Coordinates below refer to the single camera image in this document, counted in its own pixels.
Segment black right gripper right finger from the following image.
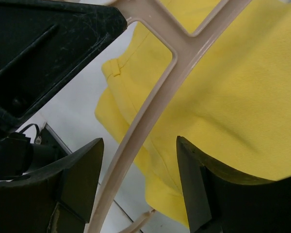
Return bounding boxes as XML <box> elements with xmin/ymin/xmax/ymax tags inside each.
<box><xmin>176</xmin><ymin>136</ymin><xmax>291</xmax><ymax>233</ymax></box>

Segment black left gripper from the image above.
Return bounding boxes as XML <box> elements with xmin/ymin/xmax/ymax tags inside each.
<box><xmin>0</xmin><ymin>123</ymin><xmax>65</xmax><ymax>181</ymax></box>

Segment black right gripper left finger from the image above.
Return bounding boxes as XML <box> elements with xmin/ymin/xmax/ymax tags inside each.
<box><xmin>0</xmin><ymin>138</ymin><xmax>104</xmax><ymax>233</ymax></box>

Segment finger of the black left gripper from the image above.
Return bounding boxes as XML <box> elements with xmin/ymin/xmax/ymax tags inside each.
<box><xmin>0</xmin><ymin>0</ymin><xmax>127</xmax><ymax>126</ymax></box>

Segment wooden clothes hanger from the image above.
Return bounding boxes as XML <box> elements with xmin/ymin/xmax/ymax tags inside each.
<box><xmin>87</xmin><ymin>0</ymin><xmax>249</xmax><ymax>233</ymax></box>

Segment yellow trousers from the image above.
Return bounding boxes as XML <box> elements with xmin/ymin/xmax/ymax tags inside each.
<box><xmin>95</xmin><ymin>0</ymin><xmax>291</xmax><ymax>228</ymax></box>

